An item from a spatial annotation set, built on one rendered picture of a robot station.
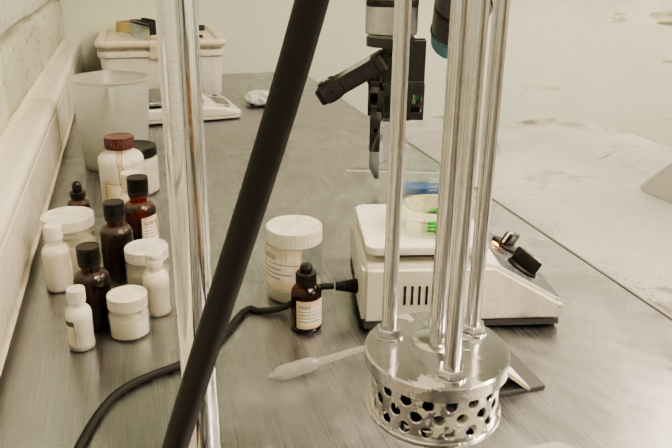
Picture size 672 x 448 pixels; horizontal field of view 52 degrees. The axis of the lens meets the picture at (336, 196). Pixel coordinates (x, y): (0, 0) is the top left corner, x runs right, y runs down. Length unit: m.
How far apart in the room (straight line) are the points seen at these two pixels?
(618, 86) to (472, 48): 2.46
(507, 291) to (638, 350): 0.13
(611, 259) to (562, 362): 0.26
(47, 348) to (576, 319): 0.51
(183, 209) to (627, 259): 0.71
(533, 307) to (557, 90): 1.91
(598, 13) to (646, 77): 0.33
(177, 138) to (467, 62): 0.11
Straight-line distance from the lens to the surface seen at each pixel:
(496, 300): 0.69
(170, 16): 0.25
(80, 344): 0.68
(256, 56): 2.14
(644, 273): 0.88
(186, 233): 0.27
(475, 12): 0.26
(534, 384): 0.63
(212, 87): 1.76
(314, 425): 0.57
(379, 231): 0.68
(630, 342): 0.73
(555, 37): 2.53
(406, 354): 0.33
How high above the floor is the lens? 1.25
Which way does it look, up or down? 19 degrees down
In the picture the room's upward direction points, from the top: 1 degrees clockwise
